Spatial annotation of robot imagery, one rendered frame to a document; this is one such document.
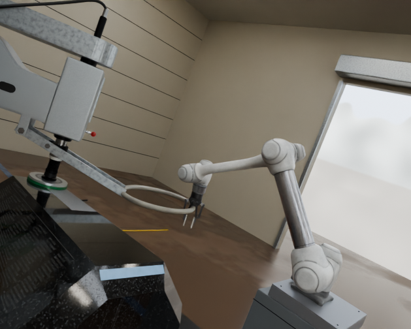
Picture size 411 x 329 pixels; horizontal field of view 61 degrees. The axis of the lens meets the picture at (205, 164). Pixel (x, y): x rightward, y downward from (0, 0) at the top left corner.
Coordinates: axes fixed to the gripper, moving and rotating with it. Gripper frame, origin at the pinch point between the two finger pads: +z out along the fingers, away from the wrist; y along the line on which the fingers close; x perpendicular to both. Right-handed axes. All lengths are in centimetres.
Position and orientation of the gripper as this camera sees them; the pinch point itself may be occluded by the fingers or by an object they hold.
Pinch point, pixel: (188, 221)
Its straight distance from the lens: 228.3
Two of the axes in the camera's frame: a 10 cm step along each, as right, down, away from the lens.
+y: -9.6, -2.9, -0.4
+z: -2.9, 9.5, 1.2
